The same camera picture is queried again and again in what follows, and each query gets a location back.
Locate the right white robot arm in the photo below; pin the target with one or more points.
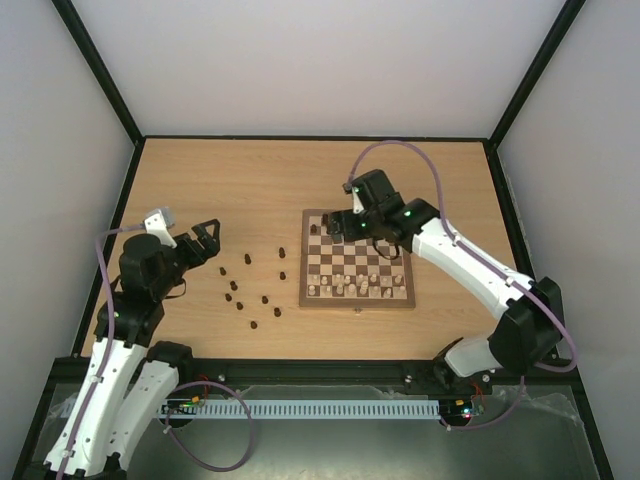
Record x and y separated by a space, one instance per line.
528 312

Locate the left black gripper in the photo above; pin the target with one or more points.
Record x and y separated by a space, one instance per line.
211 246

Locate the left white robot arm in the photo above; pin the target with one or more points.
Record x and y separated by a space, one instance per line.
129 375

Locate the metal base plate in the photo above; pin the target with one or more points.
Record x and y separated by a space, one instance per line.
542 439

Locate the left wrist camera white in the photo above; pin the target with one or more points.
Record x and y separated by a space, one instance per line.
158 222

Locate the black aluminium frame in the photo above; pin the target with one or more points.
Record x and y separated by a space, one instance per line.
325 372

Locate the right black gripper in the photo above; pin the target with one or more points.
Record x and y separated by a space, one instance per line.
343 224

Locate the white slotted cable duct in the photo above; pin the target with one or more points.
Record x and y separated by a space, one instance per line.
229 409

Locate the wooden chess board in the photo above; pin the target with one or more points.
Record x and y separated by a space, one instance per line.
359 259

